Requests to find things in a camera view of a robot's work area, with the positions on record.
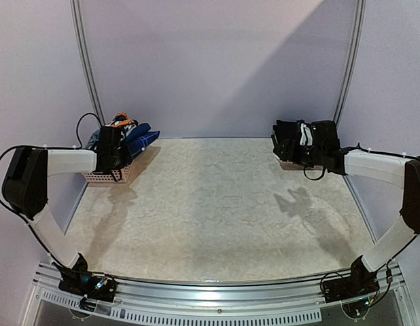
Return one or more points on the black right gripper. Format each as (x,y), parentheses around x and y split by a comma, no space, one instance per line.
(286,148)

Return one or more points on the black t-shirt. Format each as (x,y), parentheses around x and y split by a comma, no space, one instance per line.
(324,132)

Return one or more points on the blue plaid garment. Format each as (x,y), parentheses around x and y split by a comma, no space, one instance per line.
(137,141)

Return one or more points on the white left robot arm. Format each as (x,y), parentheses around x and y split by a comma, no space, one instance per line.
(24,191)

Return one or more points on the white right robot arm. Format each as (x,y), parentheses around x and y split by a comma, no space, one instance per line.
(383,182)

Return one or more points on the camouflage orange garment pile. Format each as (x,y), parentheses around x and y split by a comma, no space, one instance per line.
(120,122)

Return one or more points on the solid navy blue garment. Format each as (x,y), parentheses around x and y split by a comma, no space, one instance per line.
(138,129)

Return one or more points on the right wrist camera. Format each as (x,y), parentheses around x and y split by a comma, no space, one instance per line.
(306,137)

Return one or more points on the right aluminium frame post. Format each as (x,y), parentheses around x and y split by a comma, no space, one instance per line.
(354,45)

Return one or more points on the aluminium frame post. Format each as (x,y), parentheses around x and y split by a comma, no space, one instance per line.
(354,45)
(78,22)

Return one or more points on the aluminium front rail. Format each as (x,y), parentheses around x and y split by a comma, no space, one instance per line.
(296,301)

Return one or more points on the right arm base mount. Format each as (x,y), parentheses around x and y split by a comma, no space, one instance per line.
(336,287)

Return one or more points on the left aluminium frame post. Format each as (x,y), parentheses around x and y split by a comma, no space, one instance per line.
(78,22)

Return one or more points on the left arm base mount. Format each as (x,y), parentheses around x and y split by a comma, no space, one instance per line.
(91,285)

